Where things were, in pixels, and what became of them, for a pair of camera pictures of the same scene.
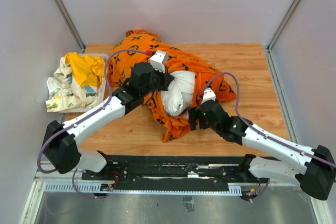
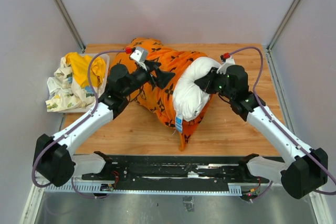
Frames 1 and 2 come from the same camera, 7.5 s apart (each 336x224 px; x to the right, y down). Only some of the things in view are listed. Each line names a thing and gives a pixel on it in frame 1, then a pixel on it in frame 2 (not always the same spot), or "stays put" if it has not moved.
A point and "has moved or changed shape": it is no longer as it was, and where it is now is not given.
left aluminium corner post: x=64 y=12 stays put
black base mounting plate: x=172 y=172 stays put
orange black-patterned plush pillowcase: x=135 y=47 has moved or changed shape
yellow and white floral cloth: x=76 y=83 stays put
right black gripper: x=192 y=115 -> x=206 y=82
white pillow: x=179 y=97 has moved or changed shape
